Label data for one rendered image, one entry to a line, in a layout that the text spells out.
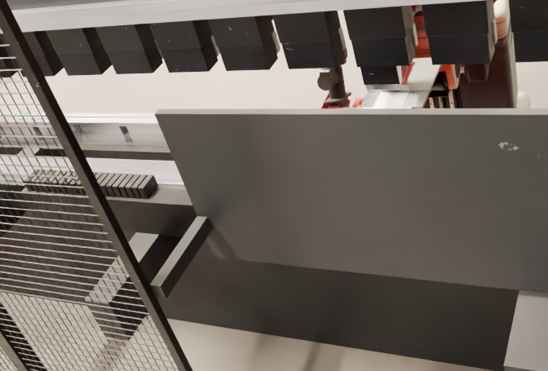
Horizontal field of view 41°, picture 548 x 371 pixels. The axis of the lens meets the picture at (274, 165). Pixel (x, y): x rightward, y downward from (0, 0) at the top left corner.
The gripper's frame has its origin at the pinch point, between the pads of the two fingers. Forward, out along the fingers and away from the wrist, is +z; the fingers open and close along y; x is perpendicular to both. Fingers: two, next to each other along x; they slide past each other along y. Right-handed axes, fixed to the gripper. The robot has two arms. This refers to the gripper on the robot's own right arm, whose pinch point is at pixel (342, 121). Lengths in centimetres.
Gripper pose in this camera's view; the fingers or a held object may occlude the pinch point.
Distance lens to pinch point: 255.4
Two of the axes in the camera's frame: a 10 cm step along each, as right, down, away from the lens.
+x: 9.1, -0.2, -4.1
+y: -3.7, 3.9, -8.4
